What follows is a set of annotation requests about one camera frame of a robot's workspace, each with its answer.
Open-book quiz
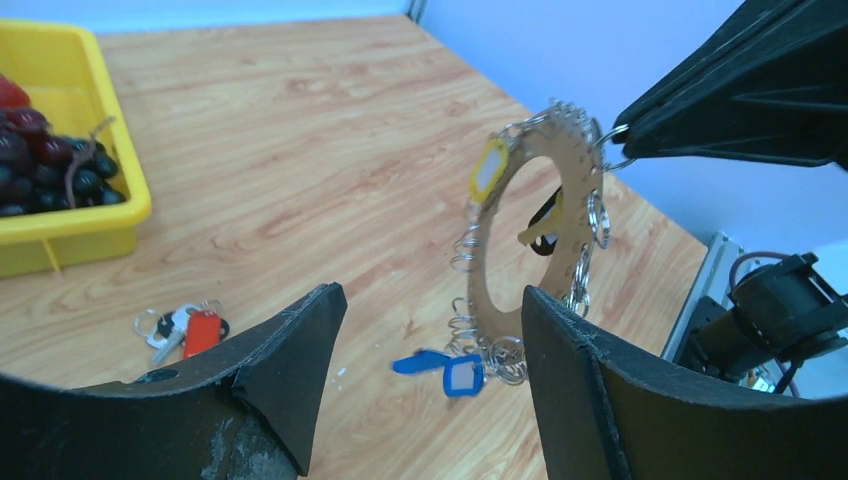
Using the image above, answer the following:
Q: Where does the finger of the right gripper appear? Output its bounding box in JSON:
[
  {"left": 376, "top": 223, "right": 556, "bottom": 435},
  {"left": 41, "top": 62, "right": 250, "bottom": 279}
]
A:
[{"left": 612, "top": 0, "right": 847, "bottom": 167}]

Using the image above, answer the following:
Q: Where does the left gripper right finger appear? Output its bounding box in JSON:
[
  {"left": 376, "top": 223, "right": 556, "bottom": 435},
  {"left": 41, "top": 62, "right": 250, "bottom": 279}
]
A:
[{"left": 521, "top": 286, "right": 847, "bottom": 479}]

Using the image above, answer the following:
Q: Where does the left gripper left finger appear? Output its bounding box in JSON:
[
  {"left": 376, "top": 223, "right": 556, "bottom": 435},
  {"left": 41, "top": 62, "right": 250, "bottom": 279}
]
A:
[{"left": 1, "top": 283, "right": 347, "bottom": 479}]

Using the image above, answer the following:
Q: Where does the red tag key bunch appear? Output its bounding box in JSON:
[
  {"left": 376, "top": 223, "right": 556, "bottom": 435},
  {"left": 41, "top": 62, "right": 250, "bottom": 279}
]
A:
[{"left": 133, "top": 300, "right": 230, "bottom": 366}]

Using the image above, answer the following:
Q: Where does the red cherry bunch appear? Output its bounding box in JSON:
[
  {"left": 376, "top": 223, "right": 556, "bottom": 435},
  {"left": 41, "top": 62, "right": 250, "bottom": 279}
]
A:
[{"left": 0, "top": 75, "right": 31, "bottom": 109}]

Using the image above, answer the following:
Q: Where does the blue key tag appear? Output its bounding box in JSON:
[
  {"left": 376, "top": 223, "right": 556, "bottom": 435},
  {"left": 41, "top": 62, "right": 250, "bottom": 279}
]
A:
[
  {"left": 443, "top": 354, "right": 485, "bottom": 398},
  {"left": 390, "top": 349, "right": 452, "bottom": 375}
]

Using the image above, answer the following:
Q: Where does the yellow key tag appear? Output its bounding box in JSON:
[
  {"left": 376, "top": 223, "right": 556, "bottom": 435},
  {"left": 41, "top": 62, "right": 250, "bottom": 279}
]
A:
[{"left": 469, "top": 137, "right": 509, "bottom": 205}]

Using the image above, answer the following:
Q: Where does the yellow plastic tray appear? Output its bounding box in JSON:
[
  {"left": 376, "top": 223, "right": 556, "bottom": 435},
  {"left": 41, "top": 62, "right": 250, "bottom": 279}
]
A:
[{"left": 1, "top": 20, "right": 151, "bottom": 278}]

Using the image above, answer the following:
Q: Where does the dark purple grape bunch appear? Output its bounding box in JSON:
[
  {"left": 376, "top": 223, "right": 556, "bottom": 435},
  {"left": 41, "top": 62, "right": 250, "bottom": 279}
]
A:
[{"left": 1, "top": 107, "right": 127, "bottom": 217}]

